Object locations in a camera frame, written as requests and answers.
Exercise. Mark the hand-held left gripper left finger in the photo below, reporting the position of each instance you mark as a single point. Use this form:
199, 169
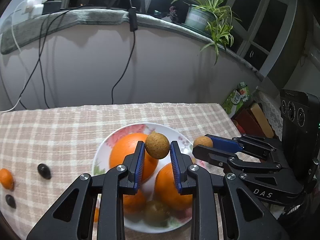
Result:
140, 165

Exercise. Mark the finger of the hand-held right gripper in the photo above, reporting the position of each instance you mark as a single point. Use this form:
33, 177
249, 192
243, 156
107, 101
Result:
212, 155
225, 144

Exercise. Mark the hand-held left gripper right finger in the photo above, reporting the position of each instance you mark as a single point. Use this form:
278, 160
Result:
176, 170

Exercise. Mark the large smooth orange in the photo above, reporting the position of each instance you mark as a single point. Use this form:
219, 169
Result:
122, 155

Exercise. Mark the large orange with dark stem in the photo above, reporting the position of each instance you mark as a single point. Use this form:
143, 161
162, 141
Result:
165, 187

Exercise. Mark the floral white plate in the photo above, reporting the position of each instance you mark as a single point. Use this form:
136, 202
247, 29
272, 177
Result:
180, 137

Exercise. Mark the orange mandarin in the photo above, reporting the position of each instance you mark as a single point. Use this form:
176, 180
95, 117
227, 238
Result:
133, 202

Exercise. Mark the dark plum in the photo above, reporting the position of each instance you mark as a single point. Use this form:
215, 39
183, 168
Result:
44, 171
10, 201

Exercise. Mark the small orange kumquat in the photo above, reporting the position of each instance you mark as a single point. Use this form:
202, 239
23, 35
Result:
6, 178

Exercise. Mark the red gift box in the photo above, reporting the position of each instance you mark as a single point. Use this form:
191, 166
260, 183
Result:
246, 122

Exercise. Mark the brown cardboard box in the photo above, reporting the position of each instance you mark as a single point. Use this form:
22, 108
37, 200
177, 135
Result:
261, 118

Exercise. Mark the green carton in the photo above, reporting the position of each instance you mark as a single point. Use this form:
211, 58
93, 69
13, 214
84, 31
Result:
235, 100

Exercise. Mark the checked beige tablecloth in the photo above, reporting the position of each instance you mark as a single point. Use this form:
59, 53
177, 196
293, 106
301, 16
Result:
62, 135

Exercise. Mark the spider plant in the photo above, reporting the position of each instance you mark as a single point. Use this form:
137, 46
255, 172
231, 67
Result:
217, 30

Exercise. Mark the white plant pot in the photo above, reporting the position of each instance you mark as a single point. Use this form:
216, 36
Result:
197, 18

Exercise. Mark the small purple plant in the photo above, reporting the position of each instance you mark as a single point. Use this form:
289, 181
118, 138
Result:
172, 12

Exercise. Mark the white framed window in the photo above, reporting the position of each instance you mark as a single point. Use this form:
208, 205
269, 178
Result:
292, 12

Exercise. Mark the black power adapter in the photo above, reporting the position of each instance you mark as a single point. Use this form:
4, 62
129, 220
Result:
52, 6

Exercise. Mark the white plug chargers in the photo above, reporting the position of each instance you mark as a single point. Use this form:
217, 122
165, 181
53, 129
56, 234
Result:
35, 5

